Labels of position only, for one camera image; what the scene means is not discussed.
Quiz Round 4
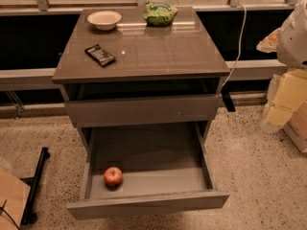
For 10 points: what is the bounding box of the closed grey top drawer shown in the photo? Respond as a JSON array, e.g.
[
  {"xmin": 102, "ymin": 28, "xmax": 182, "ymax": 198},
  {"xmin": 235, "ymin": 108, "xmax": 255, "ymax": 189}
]
[{"xmin": 65, "ymin": 95, "xmax": 221, "ymax": 127}]

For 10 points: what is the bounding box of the red apple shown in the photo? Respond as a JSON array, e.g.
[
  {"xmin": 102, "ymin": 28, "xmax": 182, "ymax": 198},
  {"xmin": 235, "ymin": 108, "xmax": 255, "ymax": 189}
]
[{"xmin": 104, "ymin": 167, "xmax": 123, "ymax": 187}]

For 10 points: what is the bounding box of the white cable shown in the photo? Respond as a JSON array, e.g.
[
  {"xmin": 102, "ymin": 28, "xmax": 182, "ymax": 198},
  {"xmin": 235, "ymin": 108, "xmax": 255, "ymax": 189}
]
[{"xmin": 221, "ymin": 3, "xmax": 248, "ymax": 88}]

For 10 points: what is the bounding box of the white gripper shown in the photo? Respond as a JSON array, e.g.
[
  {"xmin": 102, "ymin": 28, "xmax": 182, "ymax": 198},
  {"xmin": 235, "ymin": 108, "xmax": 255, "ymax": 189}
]
[{"xmin": 260, "ymin": 69, "xmax": 307, "ymax": 133}]

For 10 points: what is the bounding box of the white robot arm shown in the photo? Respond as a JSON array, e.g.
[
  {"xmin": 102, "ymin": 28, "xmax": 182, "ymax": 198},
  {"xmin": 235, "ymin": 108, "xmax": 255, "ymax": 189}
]
[{"xmin": 256, "ymin": 0, "xmax": 307, "ymax": 133}]

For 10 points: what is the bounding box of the black metal stand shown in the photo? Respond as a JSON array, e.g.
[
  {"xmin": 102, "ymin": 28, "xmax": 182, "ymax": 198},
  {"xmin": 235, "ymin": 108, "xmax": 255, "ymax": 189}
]
[{"xmin": 21, "ymin": 147, "xmax": 50, "ymax": 225}]

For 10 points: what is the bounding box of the grey drawer cabinet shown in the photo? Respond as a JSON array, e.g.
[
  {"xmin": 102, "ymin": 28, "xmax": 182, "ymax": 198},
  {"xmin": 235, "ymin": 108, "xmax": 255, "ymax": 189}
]
[{"xmin": 53, "ymin": 7, "xmax": 229, "ymax": 146}]

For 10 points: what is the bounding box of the open grey middle drawer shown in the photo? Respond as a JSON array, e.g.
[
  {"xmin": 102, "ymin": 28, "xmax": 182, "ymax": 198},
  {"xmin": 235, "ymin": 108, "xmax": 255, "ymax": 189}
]
[{"xmin": 67, "ymin": 123, "xmax": 229, "ymax": 219}]

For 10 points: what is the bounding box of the white bowl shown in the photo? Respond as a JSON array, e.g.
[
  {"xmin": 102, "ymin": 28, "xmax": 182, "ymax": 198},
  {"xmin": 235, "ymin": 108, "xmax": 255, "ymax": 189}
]
[{"xmin": 87, "ymin": 11, "xmax": 122, "ymax": 31}]

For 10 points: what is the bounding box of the cardboard box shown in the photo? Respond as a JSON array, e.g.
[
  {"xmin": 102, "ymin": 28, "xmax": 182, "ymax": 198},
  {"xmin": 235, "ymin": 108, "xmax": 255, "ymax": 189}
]
[{"xmin": 284, "ymin": 101, "xmax": 307, "ymax": 153}]

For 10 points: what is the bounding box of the green chip bag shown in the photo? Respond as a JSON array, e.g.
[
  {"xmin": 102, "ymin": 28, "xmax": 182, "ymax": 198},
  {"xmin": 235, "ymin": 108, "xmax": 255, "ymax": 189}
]
[{"xmin": 143, "ymin": 2, "xmax": 177, "ymax": 27}]

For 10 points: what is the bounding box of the black cable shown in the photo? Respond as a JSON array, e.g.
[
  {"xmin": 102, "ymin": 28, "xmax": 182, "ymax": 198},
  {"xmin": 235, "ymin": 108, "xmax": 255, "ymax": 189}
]
[{"xmin": 0, "ymin": 199, "xmax": 21, "ymax": 230}]

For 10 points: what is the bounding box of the black snack bar wrapper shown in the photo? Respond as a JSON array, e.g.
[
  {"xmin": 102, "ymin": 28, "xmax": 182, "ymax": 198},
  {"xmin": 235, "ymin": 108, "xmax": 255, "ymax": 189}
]
[{"xmin": 84, "ymin": 44, "xmax": 115, "ymax": 67}]

